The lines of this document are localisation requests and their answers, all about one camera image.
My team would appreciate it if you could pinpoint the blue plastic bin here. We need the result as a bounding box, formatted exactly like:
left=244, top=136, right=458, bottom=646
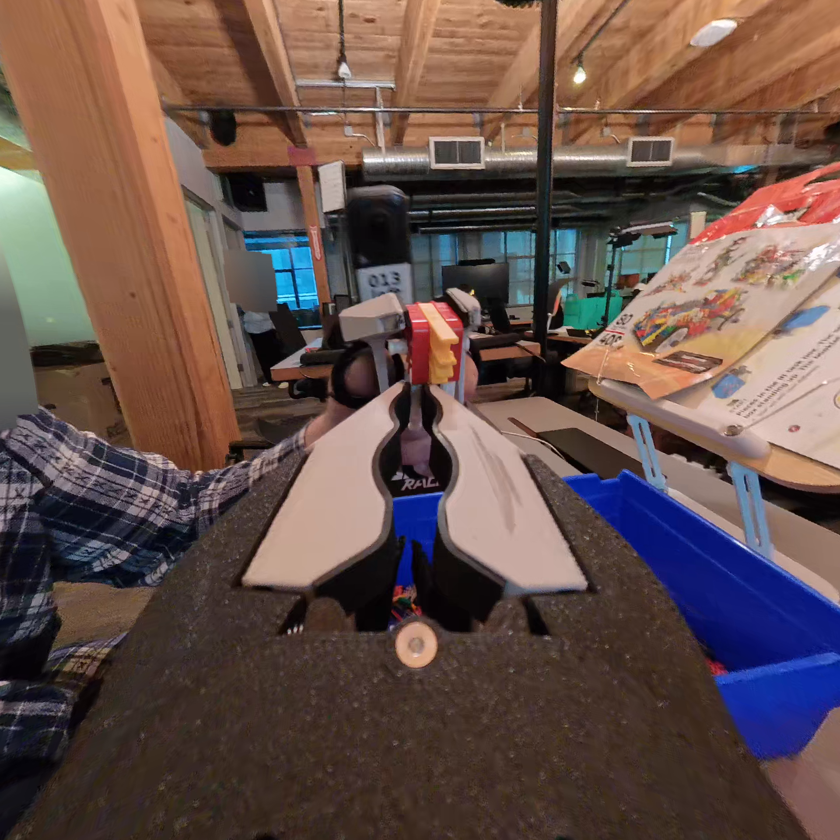
left=390, top=470, right=840, bottom=762

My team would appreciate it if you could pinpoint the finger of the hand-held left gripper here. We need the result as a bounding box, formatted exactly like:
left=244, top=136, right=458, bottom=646
left=444, top=288, right=485, bottom=397
left=338, top=290, right=409, bottom=395

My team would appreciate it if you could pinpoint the wooden post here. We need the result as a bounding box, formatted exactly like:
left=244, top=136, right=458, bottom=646
left=0, top=0, right=246, bottom=473

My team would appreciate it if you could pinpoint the black box with red print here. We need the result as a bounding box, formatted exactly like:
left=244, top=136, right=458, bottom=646
left=393, top=460, right=443, bottom=497

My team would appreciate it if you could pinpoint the white air vent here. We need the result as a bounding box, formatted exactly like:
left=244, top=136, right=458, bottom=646
left=428, top=134, right=488, bottom=170
left=625, top=134, right=678, bottom=169

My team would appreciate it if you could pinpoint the person's left forearm plaid sleeve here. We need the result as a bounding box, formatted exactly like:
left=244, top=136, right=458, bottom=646
left=0, top=405, right=319, bottom=762

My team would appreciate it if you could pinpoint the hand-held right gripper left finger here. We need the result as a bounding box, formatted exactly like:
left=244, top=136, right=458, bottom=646
left=239, top=382, right=409, bottom=595

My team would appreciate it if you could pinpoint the tilted board stand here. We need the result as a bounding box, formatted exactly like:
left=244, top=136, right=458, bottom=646
left=587, top=378, right=840, bottom=563

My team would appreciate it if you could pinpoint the colourful toy package bag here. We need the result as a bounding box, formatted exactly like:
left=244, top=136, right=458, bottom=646
left=562, top=163, right=840, bottom=403

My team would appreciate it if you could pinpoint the person's left hand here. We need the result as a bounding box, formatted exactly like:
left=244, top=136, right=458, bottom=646
left=306, top=342, right=387, bottom=450

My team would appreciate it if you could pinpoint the black flat tablet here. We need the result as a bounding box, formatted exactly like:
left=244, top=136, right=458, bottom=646
left=536, top=426, right=647, bottom=481

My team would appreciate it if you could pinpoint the black metal pole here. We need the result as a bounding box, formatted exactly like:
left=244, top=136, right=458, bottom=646
left=531, top=0, right=560, bottom=353

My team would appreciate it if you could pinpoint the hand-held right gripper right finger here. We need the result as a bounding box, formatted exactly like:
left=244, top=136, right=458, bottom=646
left=432, top=380, right=590, bottom=599

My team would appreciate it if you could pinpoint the red yellow toy construction piece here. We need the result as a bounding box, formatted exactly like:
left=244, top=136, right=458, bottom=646
left=406, top=301, right=463, bottom=434

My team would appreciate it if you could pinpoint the silver ventilation duct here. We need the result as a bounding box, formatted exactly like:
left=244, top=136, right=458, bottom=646
left=360, top=136, right=840, bottom=181

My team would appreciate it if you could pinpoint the black computer monitor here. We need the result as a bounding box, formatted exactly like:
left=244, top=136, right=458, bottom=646
left=440, top=259, right=511, bottom=311

